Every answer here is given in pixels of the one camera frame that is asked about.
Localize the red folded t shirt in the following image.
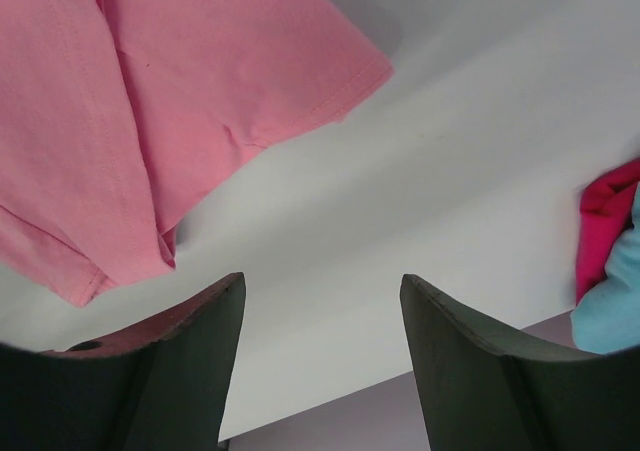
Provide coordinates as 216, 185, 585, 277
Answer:
575, 158, 639, 303

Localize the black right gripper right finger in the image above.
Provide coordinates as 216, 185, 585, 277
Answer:
400, 274, 639, 450

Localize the pink t shirt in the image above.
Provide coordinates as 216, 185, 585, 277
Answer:
1, 0, 393, 307

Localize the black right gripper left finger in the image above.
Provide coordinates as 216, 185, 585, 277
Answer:
1, 273, 246, 450

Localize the teal folded t shirt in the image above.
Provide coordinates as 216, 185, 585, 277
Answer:
570, 220, 640, 355

